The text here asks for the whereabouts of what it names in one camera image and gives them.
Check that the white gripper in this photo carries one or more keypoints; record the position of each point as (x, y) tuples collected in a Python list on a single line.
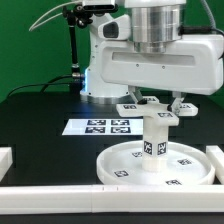
[(191, 64)]

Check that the white cross-shaped table base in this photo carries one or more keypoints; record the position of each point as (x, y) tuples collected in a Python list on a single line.
[(157, 111)]

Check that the white round table top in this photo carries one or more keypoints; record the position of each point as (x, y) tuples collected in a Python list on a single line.
[(177, 164)]

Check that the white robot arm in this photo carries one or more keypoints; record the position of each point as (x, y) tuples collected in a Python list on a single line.
[(143, 44)]

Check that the white marker sheet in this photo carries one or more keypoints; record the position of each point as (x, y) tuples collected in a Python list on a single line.
[(75, 127)]

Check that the white right fence block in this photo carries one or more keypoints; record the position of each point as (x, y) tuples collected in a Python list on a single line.
[(216, 157)]

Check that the white fence block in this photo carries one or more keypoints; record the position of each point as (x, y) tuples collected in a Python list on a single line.
[(216, 157), (6, 160)]

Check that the white front fence bar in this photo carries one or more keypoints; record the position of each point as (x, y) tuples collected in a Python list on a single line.
[(104, 198)]

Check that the white left fence block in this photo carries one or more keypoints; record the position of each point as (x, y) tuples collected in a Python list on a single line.
[(6, 160)]

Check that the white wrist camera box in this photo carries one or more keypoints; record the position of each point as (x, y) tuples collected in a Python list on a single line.
[(115, 28)]

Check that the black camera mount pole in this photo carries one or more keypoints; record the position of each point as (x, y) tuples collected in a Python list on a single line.
[(75, 17)]

